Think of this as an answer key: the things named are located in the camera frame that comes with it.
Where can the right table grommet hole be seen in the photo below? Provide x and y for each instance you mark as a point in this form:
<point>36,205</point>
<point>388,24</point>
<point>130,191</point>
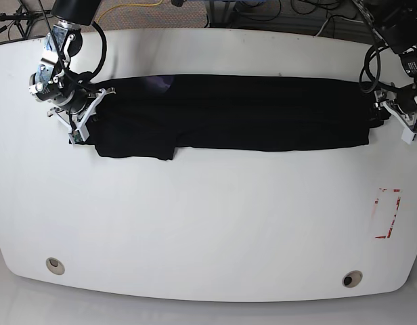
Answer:
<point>352,279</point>

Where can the black graphic T-shirt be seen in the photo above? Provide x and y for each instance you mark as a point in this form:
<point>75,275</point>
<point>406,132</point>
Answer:
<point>153,116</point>

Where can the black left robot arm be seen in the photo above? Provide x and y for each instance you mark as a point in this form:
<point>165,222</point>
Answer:
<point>392,25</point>

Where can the black tripod stand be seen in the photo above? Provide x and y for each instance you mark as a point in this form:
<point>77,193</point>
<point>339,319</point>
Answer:
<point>23,19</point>

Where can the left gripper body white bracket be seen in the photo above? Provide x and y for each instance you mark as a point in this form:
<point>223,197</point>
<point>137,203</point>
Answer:
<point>403,106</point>

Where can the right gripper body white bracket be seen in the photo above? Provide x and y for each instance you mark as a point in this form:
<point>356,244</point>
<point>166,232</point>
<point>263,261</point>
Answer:
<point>76,112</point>

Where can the red tape rectangle marking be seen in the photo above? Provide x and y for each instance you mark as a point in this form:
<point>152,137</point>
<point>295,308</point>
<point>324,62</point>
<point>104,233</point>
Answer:
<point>384,213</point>

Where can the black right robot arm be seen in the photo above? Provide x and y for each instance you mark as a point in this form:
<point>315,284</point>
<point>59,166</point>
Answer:
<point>54,81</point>

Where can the table grommet hole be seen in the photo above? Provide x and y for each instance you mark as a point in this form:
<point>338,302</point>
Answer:
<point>55,266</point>
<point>352,279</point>

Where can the left table grommet hole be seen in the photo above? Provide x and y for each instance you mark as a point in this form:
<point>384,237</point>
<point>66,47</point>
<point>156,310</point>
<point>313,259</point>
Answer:
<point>55,266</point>

